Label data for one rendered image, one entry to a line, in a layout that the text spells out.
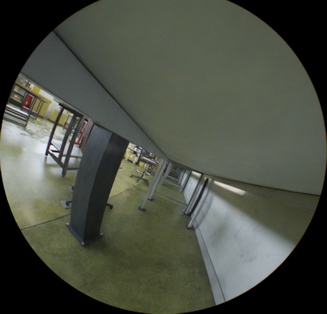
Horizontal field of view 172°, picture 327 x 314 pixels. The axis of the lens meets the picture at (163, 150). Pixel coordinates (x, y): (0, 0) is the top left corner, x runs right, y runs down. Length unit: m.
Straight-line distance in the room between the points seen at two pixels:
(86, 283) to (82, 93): 0.85
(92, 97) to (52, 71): 0.09
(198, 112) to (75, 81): 0.18
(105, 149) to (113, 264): 0.78
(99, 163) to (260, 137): 0.60
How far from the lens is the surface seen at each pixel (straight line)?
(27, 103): 8.36
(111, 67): 0.16
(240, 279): 0.95
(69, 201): 1.24
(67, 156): 1.65
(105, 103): 0.23
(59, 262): 0.88
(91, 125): 0.98
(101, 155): 0.58
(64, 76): 0.18
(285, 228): 0.78
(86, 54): 0.17
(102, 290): 0.83
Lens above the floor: 0.80
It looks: 5 degrees up
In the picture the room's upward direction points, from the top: 23 degrees clockwise
